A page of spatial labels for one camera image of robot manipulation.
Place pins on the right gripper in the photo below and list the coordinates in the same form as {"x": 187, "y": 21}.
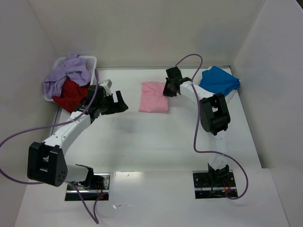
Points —
{"x": 173, "y": 83}

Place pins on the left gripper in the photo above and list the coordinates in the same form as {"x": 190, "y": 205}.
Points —
{"x": 113, "y": 104}

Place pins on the pink t shirt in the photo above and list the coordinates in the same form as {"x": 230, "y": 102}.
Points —
{"x": 152, "y": 98}

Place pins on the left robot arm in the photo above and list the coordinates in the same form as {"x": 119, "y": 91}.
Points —
{"x": 46, "y": 160}

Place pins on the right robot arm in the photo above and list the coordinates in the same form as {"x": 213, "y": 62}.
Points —
{"x": 213, "y": 115}

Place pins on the white folded t shirt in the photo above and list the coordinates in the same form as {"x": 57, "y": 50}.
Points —
{"x": 230, "y": 94}

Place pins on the blue folded t shirt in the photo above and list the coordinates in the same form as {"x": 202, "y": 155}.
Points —
{"x": 217, "y": 82}

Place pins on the red t shirt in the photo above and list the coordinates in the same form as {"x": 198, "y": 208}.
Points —
{"x": 71, "y": 95}

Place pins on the white laundry basket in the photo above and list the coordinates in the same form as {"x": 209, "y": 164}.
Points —
{"x": 90, "y": 63}

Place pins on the purple t shirt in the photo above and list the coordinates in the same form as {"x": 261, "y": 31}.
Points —
{"x": 68, "y": 73}

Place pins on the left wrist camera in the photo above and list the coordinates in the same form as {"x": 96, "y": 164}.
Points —
{"x": 106, "y": 84}

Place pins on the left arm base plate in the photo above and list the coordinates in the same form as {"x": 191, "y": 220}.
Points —
{"x": 90, "y": 191}

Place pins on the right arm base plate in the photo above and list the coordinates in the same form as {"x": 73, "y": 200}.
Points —
{"x": 204, "y": 189}

